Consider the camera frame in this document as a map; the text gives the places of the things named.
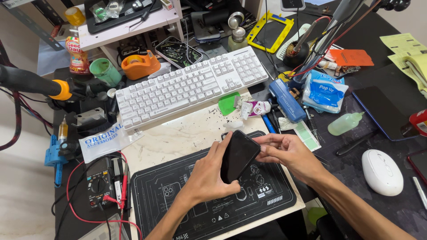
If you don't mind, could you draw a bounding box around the person's right hand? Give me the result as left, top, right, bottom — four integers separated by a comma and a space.
252, 133, 329, 187

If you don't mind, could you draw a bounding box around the person's left hand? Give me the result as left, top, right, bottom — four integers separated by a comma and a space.
179, 131, 241, 205

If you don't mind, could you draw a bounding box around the black smartphone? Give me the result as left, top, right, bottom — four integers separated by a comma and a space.
220, 130, 261, 184

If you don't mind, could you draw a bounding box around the green label strip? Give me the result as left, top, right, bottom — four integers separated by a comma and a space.
294, 121, 322, 152

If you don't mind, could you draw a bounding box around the white tissue wad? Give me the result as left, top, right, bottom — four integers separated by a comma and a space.
278, 117, 298, 131

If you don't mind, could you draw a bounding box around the black printed repair mat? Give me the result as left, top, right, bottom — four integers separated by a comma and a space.
131, 131, 297, 240

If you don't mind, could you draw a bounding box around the black screwdriver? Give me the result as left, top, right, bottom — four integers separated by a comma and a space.
302, 105, 321, 143

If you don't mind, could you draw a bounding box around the blue pen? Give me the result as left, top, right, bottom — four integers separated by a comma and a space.
261, 114, 277, 134

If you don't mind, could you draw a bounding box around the blue handheld tool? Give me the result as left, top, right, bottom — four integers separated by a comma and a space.
268, 79, 307, 123

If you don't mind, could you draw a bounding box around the pale green squeeze bottle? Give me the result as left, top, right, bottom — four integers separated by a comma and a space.
328, 112, 365, 136

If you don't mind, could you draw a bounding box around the white glue tube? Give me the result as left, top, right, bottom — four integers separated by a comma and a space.
240, 101, 278, 120

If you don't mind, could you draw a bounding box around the blue tissue pack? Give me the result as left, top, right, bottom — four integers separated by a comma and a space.
302, 69, 349, 114

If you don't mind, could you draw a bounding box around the green plastic pry card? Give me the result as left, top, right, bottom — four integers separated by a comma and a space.
218, 92, 241, 116

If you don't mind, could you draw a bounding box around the black multimeter probe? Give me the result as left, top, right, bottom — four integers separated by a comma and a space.
125, 170, 133, 218

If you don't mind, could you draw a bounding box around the red multimeter probe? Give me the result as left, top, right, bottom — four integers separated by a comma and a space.
119, 163, 130, 210

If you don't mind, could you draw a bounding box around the white computer mouse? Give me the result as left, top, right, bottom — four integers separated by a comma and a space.
362, 149, 404, 196

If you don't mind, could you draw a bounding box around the white keyboard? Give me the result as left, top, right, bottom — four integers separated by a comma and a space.
115, 46, 269, 130

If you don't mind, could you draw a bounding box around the blue-edged dark phone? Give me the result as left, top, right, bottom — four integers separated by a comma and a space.
352, 86, 419, 141

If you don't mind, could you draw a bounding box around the black soldering iron stand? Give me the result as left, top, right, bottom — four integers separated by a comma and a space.
283, 41, 310, 68

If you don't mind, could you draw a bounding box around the black multimeter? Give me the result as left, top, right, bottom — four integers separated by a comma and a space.
86, 157, 116, 209

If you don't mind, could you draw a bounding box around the white packet with blue print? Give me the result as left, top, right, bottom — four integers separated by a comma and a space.
79, 122, 144, 164

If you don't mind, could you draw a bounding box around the clear plastic box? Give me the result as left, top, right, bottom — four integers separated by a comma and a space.
78, 213, 131, 240

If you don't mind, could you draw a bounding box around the orange card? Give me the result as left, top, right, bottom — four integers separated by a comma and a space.
328, 49, 375, 67

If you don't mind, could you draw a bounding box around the orange tape dispenser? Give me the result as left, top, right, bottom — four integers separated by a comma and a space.
121, 50, 161, 80

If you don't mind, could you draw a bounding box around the red-edged dark phone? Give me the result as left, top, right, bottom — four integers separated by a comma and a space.
407, 149, 427, 186

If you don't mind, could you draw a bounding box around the grey metal clamp holder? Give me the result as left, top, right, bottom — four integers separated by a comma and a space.
72, 107, 108, 134

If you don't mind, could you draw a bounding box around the glass dispenser bottle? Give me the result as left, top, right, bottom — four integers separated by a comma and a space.
228, 27, 249, 52

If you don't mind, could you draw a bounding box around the red can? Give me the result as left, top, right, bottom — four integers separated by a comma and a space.
409, 109, 427, 137

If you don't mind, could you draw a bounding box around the green plastic cup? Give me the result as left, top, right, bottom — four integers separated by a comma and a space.
89, 58, 123, 88

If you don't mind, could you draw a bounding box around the amber flux syringe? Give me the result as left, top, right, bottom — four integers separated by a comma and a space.
58, 115, 69, 144

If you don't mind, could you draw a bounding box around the silver round cap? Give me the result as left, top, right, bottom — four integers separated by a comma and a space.
228, 12, 245, 29

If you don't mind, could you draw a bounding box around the blue syringe stand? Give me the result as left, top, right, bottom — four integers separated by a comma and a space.
44, 135, 70, 188

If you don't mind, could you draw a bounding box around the yellow paper pad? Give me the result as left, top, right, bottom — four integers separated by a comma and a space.
380, 33, 427, 98

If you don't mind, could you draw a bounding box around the white shelf with clutter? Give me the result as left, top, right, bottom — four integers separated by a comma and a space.
77, 0, 185, 69

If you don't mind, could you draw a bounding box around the coffee drink bottle yellow cap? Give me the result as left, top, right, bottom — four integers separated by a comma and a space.
64, 7, 91, 75

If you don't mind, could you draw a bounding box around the soldering iron with red cable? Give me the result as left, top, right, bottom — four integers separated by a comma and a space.
292, 16, 331, 55

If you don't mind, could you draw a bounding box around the yellow plastic frame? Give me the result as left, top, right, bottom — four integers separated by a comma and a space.
246, 11, 295, 54

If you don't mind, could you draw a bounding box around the red multimeter cable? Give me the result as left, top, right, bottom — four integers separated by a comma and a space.
66, 151, 144, 240

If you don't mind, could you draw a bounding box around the red and black braided cable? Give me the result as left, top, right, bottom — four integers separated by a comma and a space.
0, 40, 54, 151

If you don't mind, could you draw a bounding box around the black hot air handle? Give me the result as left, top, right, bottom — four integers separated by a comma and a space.
0, 64, 85, 101

